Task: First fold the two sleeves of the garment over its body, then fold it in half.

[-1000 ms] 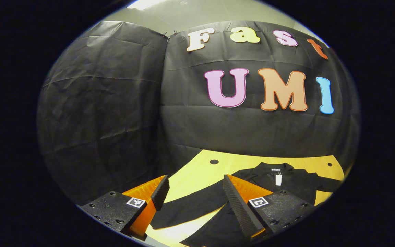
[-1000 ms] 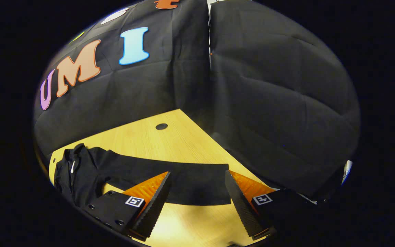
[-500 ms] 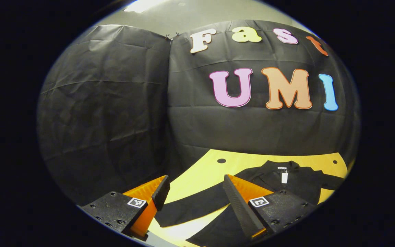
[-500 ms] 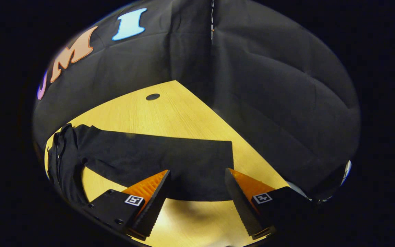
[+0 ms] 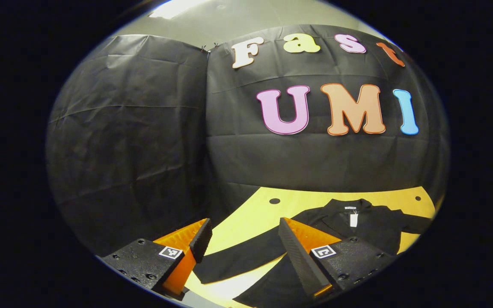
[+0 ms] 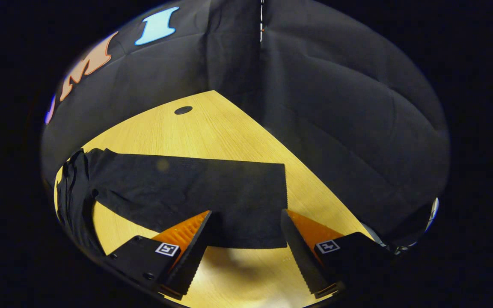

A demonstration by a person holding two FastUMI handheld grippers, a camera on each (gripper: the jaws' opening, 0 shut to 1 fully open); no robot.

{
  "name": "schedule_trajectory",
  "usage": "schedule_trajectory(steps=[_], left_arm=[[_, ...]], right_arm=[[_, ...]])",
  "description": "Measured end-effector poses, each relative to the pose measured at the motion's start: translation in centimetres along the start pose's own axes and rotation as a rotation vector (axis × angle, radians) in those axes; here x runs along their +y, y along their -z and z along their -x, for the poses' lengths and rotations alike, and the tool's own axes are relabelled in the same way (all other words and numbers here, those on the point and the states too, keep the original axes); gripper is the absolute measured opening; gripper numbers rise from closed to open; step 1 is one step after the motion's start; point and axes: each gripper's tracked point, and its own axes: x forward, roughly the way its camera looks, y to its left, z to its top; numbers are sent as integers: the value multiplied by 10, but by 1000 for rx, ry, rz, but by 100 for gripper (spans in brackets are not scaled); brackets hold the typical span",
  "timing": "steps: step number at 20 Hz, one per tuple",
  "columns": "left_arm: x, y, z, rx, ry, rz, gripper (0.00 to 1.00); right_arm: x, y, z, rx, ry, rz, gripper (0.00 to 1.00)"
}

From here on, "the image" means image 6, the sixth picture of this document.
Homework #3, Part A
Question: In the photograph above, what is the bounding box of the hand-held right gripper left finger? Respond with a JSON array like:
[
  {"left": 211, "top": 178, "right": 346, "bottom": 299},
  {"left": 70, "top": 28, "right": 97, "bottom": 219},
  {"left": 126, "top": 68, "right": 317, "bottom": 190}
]
[{"left": 104, "top": 210, "right": 214, "bottom": 301}]

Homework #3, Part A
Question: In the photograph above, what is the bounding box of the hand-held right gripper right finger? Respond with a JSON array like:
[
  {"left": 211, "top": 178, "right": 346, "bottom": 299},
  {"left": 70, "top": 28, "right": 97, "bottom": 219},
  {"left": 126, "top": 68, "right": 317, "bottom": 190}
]
[{"left": 280, "top": 208, "right": 397, "bottom": 300}]

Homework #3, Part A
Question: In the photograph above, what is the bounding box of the black buttoned cardigan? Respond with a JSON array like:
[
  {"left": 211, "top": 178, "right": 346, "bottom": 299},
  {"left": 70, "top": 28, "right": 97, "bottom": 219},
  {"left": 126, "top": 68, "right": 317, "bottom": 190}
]
[{"left": 55, "top": 148, "right": 288, "bottom": 257}]

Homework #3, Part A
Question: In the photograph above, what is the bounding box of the black backdrop cloth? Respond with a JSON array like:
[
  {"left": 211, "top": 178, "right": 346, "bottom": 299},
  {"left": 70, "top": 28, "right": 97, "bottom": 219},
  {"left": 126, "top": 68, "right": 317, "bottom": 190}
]
[{"left": 41, "top": 0, "right": 450, "bottom": 249}]

